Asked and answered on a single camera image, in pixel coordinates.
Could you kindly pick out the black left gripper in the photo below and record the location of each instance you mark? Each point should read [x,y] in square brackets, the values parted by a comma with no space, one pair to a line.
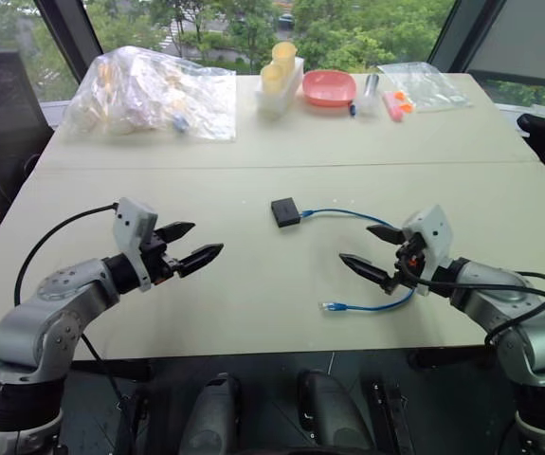
[156,263]

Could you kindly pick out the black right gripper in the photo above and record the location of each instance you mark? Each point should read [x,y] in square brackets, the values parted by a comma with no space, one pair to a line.
[407,267]

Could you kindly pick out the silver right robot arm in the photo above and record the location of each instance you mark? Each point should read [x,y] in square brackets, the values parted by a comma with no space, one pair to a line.
[523,322]

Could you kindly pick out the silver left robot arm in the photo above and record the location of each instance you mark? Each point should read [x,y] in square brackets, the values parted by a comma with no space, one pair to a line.
[30,317]

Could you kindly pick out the small black adapter box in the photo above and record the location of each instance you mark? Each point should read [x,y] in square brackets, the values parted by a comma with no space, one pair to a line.
[285,213]

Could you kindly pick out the small blue cap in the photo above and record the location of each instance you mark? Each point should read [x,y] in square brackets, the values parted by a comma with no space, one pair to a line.
[353,110]

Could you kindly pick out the pink plastic case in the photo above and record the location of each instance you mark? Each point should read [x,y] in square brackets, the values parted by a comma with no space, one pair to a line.
[392,108]

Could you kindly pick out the orange plastic piece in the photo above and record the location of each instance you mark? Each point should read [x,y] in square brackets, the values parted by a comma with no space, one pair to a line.
[405,105]

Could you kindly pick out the clear plastic bag of items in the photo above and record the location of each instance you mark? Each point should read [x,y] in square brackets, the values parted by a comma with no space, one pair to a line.
[149,95]

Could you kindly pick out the dark rounded grey shape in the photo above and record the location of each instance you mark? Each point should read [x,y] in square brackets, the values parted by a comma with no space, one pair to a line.
[210,412]
[329,412]

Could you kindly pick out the pink plastic bowl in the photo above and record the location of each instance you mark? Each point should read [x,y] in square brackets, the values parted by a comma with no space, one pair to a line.
[329,88]

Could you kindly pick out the clear zip bag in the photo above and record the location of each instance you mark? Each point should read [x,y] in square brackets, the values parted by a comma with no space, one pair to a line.
[423,87]

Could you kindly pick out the short yellow plastic cup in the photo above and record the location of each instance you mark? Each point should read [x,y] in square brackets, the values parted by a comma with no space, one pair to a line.
[272,79]

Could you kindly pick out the black chair armrest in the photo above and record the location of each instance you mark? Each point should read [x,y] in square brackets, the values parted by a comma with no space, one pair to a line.
[539,135]

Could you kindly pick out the tall yellow plastic cup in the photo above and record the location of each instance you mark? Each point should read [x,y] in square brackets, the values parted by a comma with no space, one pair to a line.
[284,57]

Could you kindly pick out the black window pillar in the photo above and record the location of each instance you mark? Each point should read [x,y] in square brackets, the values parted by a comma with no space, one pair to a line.
[68,38]

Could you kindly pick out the grey window blind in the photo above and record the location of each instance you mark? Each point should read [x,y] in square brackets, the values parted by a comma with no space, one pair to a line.
[523,38]

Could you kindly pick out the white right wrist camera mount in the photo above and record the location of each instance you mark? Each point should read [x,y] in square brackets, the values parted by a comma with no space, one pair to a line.
[435,237]

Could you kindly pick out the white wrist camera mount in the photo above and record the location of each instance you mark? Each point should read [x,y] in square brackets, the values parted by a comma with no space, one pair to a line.
[132,223]
[435,237]

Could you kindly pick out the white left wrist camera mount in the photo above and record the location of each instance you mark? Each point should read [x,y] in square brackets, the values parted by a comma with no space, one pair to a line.
[132,223]

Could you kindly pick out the black metal table bracket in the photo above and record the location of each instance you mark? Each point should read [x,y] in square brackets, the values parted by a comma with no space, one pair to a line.
[390,417]

